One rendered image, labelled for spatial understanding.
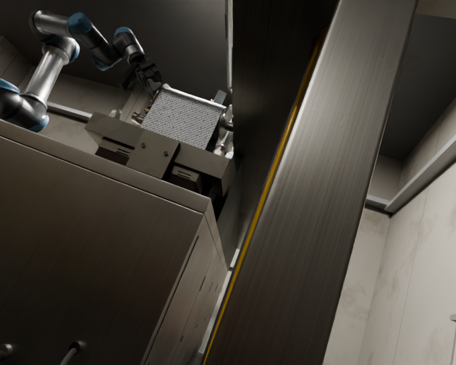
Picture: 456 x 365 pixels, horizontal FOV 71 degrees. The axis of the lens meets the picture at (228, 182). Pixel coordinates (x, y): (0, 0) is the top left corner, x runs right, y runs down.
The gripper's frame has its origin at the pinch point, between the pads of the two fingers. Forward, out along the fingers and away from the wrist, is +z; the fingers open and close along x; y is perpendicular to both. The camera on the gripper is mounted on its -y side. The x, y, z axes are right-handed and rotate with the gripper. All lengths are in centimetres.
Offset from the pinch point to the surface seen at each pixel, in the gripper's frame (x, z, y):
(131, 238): -34, 54, -21
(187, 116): -8.1, 17.3, 7.1
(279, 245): -85, 74, -3
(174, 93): -7.7, 6.6, 6.9
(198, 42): 190, -180, 90
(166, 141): -29.9, 34.2, -4.3
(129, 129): -27.9, 25.2, -11.4
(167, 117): -8.1, 14.5, 0.8
